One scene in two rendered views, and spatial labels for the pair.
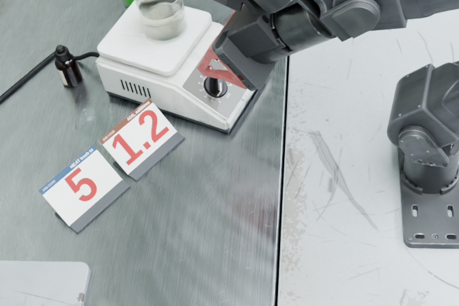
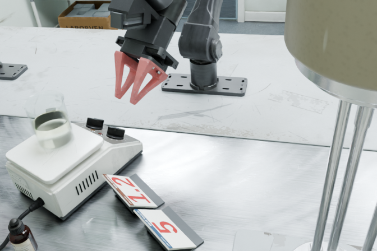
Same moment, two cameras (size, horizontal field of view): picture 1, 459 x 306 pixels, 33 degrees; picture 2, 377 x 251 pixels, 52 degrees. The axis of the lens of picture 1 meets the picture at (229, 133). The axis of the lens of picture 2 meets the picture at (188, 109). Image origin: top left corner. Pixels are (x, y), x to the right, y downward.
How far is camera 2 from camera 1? 0.83 m
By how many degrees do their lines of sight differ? 61
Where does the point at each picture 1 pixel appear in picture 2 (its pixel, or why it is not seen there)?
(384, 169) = (194, 97)
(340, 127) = (159, 108)
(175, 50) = (84, 135)
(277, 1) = not seen: outside the picture
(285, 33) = (174, 15)
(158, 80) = (99, 155)
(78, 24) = not seen: outside the picture
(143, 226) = (206, 199)
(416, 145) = (219, 46)
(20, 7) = not seen: outside the picture
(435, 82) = (198, 21)
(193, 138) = (138, 170)
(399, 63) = not seen: hidden behind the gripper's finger
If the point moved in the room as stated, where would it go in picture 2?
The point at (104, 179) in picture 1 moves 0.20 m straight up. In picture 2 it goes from (160, 215) to (143, 111)
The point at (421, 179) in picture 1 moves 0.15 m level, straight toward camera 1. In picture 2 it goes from (214, 77) to (279, 87)
